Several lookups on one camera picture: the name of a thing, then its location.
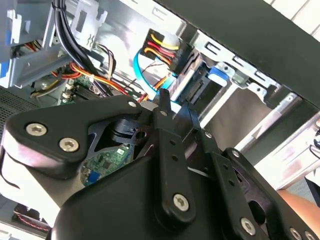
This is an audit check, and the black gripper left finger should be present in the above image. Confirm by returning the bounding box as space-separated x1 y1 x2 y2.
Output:
1 88 198 225

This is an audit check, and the blue SATA wire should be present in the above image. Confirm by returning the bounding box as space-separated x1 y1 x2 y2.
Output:
133 48 182 113

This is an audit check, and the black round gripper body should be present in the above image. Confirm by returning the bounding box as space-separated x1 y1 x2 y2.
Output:
51 155 249 240

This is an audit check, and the orange power wire black connector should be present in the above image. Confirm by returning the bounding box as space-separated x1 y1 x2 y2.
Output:
140 28 196 76

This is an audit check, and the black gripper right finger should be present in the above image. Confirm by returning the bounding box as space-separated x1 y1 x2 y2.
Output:
174 99 320 240

